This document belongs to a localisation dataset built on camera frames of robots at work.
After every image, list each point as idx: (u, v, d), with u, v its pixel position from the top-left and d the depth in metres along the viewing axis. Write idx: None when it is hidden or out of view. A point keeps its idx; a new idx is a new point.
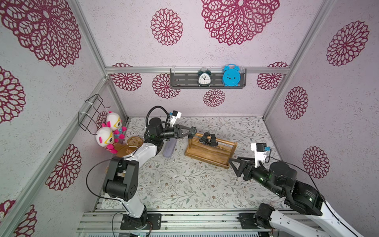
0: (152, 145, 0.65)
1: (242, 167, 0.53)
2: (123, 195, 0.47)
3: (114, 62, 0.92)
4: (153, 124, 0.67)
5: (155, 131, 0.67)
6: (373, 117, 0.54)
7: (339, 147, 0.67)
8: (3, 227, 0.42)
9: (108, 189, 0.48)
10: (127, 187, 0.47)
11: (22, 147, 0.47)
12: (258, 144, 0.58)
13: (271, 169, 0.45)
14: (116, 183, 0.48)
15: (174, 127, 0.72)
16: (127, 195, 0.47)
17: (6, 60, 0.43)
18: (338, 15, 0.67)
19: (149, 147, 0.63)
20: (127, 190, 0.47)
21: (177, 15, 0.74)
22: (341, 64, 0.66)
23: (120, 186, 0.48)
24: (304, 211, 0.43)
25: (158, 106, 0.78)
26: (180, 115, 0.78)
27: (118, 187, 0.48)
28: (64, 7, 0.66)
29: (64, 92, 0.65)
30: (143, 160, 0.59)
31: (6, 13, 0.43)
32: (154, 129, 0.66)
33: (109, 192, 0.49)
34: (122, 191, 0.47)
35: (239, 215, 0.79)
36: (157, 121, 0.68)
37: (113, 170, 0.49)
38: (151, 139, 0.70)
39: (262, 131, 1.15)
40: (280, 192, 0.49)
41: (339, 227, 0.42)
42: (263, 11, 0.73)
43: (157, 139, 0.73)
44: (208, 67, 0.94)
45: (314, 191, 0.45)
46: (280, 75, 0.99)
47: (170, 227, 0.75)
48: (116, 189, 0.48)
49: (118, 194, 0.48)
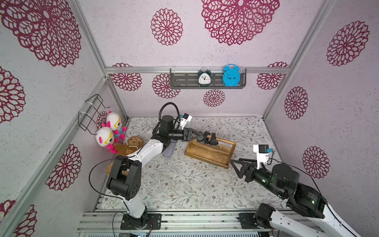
0: (159, 142, 0.64)
1: (244, 169, 0.53)
2: (125, 194, 0.48)
3: (114, 62, 0.92)
4: (165, 119, 0.69)
5: (166, 124, 0.69)
6: (373, 117, 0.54)
7: (339, 147, 0.67)
8: (3, 226, 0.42)
9: (111, 186, 0.49)
10: (129, 187, 0.48)
11: (22, 147, 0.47)
12: (260, 145, 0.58)
13: (273, 171, 0.45)
14: (119, 181, 0.49)
15: (184, 130, 0.74)
16: (128, 195, 0.48)
17: (6, 60, 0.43)
18: (338, 15, 0.67)
19: (155, 145, 0.62)
20: (129, 189, 0.47)
21: (177, 15, 0.74)
22: (341, 64, 0.66)
23: (123, 185, 0.48)
24: (307, 214, 0.44)
25: (171, 102, 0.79)
26: (190, 118, 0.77)
27: (121, 186, 0.48)
28: (64, 7, 0.66)
29: (64, 92, 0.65)
30: (148, 159, 0.59)
31: (6, 13, 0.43)
32: (165, 122, 0.68)
33: (112, 189, 0.49)
34: (124, 190, 0.48)
35: (239, 215, 0.79)
36: (170, 117, 0.70)
37: (116, 169, 0.49)
38: (158, 136, 0.69)
39: (262, 131, 1.15)
40: (282, 194, 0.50)
41: (341, 230, 0.42)
42: (263, 11, 0.73)
43: (165, 136, 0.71)
44: (208, 67, 0.94)
45: (316, 193, 0.45)
46: (280, 75, 0.99)
47: (170, 227, 0.75)
48: (119, 187, 0.48)
49: (121, 192, 0.48)
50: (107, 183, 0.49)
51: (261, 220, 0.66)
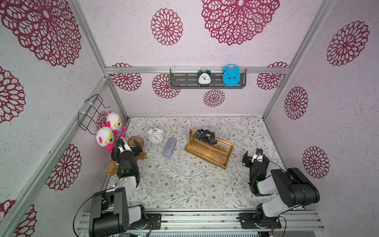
0: (131, 178, 0.63)
1: (243, 158, 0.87)
2: (118, 230, 0.43)
3: (114, 62, 0.92)
4: (125, 159, 0.66)
5: (129, 165, 0.67)
6: (373, 116, 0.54)
7: (339, 147, 0.67)
8: (3, 227, 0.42)
9: (96, 231, 0.42)
10: (119, 218, 0.43)
11: (22, 147, 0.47)
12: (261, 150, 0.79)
13: (253, 166, 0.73)
14: (105, 219, 0.43)
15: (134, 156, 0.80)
16: (122, 226, 0.43)
17: (6, 60, 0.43)
18: (338, 15, 0.67)
19: (129, 178, 0.61)
20: (121, 222, 0.42)
21: (177, 15, 0.74)
22: (341, 64, 0.66)
23: (111, 222, 0.42)
24: (259, 204, 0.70)
25: (120, 140, 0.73)
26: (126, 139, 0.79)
27: (109, 222, 0.42)
28: (64, 7, 0.66)
29: (64, 92, 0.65)
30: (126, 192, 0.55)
31: (6, 13, 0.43)
32: (126, 162, 0.65)
33: (99, 232, 0.42)
34: (115, 224, 0.42)
35: (239, 215, 0.79)
36: (127, 155, 0.67)
37: (98, 207, 0.44)
38: (127, 175, 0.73)
39: (262, 131, 1.15)
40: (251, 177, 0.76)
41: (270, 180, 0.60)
42: (263, 11, 0.73)
43: (132, 172, 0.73)
44: (208, 67, 0.94)
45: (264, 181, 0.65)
46: (280, 75, 0.99)
47: (170, 227, 0.75)
48: (108, 226, 0.42)
49: (111, 230, 0.42)
50: (90, 230, 0.41)
51: (259, 212, 0.68)
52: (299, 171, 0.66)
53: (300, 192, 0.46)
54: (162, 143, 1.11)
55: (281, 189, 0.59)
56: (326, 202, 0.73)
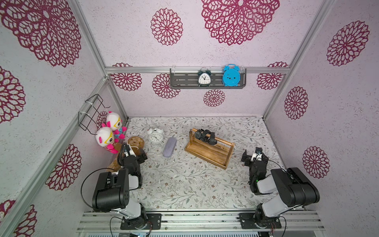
0: (134, 177, 0.68)
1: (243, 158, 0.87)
2: (119, 204, 0.46)
3: (114, 61, 0.92)
4: (130, 161, 0.72)
5: (132, 167, 0.72)
6: (373, 117, 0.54)
7: (339, 147, 0.67)
8: (3, 226, 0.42)
9: (97, 204, 0.45)
10: (121, 191, 0.47)
11: (22, 147, 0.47)
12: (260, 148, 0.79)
13: (253, 165, 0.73)
14: (107, 192, 0.47)
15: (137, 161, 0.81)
16: (122, 199, 0.46)
17: (6, 60, 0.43)
18: (338, 15, 0.67)
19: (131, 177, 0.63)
20: (122, 196, 0.46)
21: (177, 15, 0.74)
22: (341, 64, 0.66)
23: (113, 194, 0.46)
24: (258, 204, 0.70)
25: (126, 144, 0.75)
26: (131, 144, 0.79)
27: (111, 195, 0.46)
28: (64, 7, 0.66)
29: (64, 92, 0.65)
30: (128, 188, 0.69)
31: (6, 13, 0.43)
32: (130, 164, 0.71)
33: (100, 204, 0.45)
34: (116, 196, 0.46)
35: (239, 215, 0.79)
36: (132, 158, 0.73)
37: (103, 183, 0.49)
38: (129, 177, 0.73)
39: (262, 131, 1.15)
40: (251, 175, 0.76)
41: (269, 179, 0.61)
42: (263, 11, 0.73)
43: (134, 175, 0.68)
44: (208, 67, 0.94)
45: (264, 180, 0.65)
46: (280, 75, 0.99)
47: (170, 227, 0.75)
48: (110, 199, 0.46)
49: (112, 201, 0.46)
50: (93, 203, 0.45)
51: (259, 212, 0.68)
52: (300, 171, 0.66)
53: (300, 192, 0.46)
54: (162, 143, 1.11)
55: (281, 189, 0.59)
56: (326, 202, 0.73)
